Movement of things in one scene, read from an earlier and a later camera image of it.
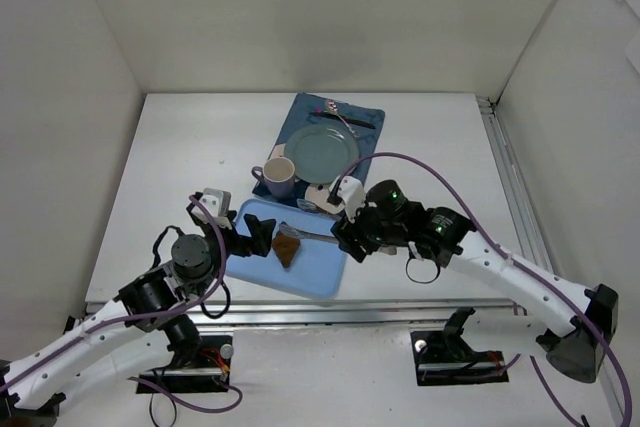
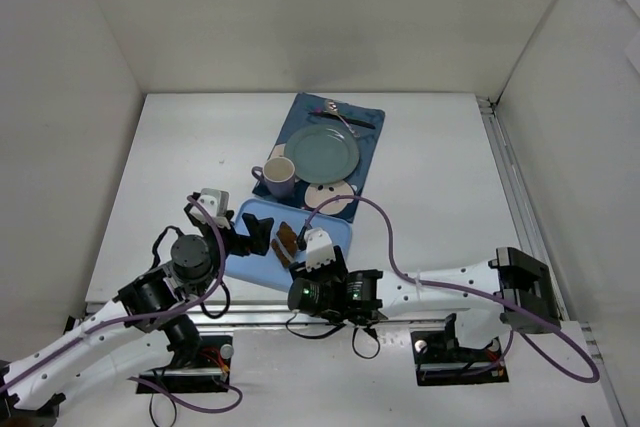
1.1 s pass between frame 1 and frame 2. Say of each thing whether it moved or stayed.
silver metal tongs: moved
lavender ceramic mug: stayed
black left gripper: stayed
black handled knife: stayed
